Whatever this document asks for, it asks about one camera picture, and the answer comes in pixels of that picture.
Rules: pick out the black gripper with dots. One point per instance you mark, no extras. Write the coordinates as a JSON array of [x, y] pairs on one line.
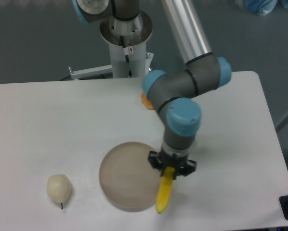
[[182, 166]]

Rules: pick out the yellow toy banana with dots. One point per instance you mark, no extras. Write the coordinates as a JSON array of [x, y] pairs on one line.
[[165, 189]]

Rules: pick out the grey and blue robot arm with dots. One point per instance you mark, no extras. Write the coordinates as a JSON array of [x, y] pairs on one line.
[[171, 96]]

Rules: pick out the beige round plate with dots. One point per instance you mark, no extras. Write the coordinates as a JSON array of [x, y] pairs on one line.
[[127, 178]]

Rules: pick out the orange flower-shaped bread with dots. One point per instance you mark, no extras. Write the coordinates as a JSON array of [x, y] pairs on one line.
[[146, 102]]

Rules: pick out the pale cream toy pear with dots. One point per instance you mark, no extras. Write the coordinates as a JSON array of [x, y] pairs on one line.
[[59, 189]]

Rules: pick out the blue plastic bag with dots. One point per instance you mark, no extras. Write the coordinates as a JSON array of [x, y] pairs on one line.
[[257, 7]]

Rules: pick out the white metal frame bracket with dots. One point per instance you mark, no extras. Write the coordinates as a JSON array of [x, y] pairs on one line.
[[90, 73]]

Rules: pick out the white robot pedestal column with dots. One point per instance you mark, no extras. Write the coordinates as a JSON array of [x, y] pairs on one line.
[[127, 44]]

